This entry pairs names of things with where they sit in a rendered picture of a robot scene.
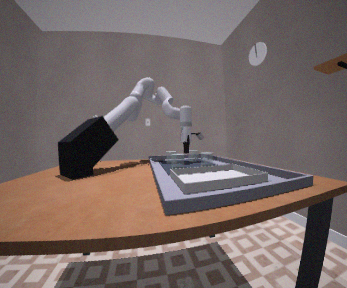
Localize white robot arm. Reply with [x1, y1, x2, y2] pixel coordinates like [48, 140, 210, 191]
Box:
[104, 78, 192, 132]

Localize clear glass jar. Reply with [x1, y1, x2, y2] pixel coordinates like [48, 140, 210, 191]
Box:
[171, 154, 184, 169]
[166, 151, 177, 164]
[188, 150, 198, 162]
[201, 152, 213, 166]

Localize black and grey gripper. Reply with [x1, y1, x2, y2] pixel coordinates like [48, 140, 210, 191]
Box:
[180, 126, 192, 153]

